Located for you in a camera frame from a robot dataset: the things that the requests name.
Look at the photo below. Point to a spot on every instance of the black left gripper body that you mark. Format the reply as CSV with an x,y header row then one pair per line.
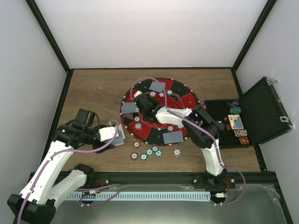
x,y
89,136

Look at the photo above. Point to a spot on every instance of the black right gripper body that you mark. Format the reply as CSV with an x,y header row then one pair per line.
x,y
155,102

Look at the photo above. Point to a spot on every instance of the blue card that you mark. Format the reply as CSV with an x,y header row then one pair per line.
x,y
128,107
173,137
157,86

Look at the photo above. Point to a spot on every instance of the blue white chip seat two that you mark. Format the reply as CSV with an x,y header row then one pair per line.
x,y
138,126

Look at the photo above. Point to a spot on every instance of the blue backed card deck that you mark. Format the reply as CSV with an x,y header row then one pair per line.
x,y
120,139

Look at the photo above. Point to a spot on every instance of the red 100 chip off mat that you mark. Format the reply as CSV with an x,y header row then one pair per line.
x,y
136,144

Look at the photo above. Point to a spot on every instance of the red poker chip stack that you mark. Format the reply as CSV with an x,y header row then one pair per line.
x,y
134,156

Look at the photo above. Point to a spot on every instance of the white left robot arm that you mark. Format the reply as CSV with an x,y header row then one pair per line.
x,y
39,199

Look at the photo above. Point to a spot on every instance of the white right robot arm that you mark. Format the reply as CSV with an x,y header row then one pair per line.
x,y
203,130

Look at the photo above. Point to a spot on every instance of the round red black poker mat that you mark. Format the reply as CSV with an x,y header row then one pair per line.
x,y
152,133

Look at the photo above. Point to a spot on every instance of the blue white poker chip stack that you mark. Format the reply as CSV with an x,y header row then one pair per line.
x,y
177,152

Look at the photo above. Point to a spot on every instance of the teal chip row in case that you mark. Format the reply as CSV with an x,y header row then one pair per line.
x,y
235,110

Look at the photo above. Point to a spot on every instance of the card deck in case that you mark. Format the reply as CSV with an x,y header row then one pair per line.
x,y
235,121

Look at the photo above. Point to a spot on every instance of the orange red chip row case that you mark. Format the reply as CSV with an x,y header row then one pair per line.
x,y
244,140

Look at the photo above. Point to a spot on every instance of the black poker chip case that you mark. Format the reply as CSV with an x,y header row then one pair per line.
x,y
262,115

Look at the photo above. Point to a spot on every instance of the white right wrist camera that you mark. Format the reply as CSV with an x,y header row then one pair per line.
x,y
137,94

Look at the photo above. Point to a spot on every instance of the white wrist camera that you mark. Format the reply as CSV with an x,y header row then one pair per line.
x,y
107,133
137,94

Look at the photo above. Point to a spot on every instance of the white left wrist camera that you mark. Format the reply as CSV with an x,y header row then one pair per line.
x,y
107,133

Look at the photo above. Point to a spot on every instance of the light blue slotted cable duct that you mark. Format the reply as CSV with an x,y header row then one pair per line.
x,y
196,196

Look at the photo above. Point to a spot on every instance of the black enclosure frame post left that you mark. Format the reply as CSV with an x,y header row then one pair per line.
x,y
48,34

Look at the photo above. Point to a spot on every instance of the black enclosure frame post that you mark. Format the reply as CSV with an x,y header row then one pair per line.
x,y
48,34
269,5

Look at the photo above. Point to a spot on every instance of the black front mounting rail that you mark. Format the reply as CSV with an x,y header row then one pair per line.
x,y
197,180

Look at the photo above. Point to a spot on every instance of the black enclosure frame post right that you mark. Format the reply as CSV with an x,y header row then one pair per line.
x,y
269,5

